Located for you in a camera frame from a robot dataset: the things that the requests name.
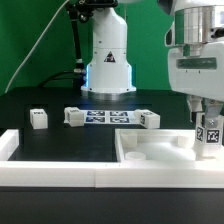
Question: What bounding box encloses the white cable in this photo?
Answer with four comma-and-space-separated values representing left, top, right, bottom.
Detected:
4, 0, 72, 94

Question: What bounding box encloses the blue fiducial marker sheet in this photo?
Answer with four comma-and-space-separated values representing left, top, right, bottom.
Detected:
85, 110, 130, 124

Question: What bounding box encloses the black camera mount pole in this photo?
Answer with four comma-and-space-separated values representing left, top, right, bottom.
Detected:
65, 0, 118, 87

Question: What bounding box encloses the white U-shaped fence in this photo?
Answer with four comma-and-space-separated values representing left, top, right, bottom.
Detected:
0, 129, 224, 188

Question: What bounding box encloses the black cable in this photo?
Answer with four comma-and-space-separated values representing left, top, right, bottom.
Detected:
38, 70, 83, 88

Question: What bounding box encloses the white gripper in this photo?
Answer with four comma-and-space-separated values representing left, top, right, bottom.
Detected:
168, 44, 224, 128

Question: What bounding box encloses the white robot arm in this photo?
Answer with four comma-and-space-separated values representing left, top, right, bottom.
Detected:
82, 0, 224, 128

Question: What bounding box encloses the white square tabletop part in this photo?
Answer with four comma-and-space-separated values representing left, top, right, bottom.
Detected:
115, 129, 224, 163

